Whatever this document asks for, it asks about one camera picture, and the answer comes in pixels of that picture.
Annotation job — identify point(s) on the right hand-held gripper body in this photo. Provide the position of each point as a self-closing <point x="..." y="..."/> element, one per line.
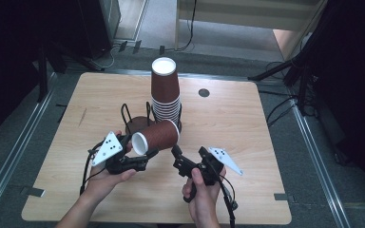
<point x="214" y="167"/>

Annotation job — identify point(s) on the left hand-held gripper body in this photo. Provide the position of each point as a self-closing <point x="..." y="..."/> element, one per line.
<point x="109" y="148"/>

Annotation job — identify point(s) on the brown white-lined paper cup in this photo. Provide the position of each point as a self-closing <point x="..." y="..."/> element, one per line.
<point x="161" y="134"/>

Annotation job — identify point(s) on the wooden cup holder black rods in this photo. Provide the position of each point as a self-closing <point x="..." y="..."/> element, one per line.
<point x="138" y="124"/>

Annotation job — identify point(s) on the stack of brown paper cups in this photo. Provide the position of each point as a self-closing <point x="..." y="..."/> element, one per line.
<point x="164" y="85"/>

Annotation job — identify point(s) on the person's right hand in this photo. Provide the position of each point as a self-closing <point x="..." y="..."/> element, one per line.
<point x="206" y="199"/>

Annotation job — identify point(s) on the person's left hand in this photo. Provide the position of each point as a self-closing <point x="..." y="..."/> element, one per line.
<point x="103" y="183"/>

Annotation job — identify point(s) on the dark round table grommet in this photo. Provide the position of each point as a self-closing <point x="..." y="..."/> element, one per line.
<point x="204" y="92"/>

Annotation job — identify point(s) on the grey tape piece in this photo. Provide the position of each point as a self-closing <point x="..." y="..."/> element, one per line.
<point x="283" y="197"/>

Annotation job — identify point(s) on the black metal stand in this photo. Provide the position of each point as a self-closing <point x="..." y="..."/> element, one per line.
<point x="42" y="76"/>

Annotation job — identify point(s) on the dark cabinet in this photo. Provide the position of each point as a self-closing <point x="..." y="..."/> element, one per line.
<point x="98" y="25"/>

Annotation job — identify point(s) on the black tripod stand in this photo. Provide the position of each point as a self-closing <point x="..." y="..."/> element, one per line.
<point x="297" y="63"/>

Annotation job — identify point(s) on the metal floor rail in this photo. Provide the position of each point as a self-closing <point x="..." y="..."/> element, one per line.
<point x="15" y="142"/>
<point x="316" y="164"/>

